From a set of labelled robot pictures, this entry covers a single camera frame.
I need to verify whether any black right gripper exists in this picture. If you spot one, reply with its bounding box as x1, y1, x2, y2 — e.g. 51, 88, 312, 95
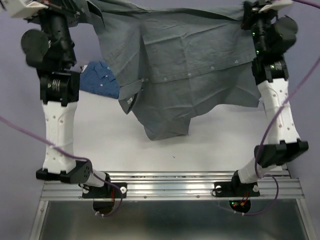
242, 0, 283, 57

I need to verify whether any grey long sleeve shirt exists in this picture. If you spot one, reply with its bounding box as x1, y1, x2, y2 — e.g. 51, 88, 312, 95
76, 0, 261, 141

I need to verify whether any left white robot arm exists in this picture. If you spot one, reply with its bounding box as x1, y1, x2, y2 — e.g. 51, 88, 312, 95
21, 0, 111, 197

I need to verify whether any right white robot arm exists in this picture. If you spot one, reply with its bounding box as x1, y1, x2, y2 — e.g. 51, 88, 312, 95
230, 0, 309, 195

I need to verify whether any blue checked folded shirt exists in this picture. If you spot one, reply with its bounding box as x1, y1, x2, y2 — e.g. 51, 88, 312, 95
79, 61, 120, 99

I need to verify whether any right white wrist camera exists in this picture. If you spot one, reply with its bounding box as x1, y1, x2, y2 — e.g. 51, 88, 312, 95
258, 0, 293, 13

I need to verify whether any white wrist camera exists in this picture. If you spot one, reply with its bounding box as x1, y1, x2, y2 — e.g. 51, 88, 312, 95
0, 0, 48, 19
258, 0, 293, 13

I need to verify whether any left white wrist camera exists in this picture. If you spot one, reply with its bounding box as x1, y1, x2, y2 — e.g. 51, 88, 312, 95
0, 0, 48, 19

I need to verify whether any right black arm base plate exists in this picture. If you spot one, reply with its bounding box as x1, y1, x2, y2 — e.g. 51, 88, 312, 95
211, 171, 260, 198

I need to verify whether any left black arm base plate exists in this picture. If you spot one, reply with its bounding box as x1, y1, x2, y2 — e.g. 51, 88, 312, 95
81, 185, 121, 199

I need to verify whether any aluminium front rail frame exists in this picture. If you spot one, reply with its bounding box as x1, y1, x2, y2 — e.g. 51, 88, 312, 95
30, 160, 318, 240

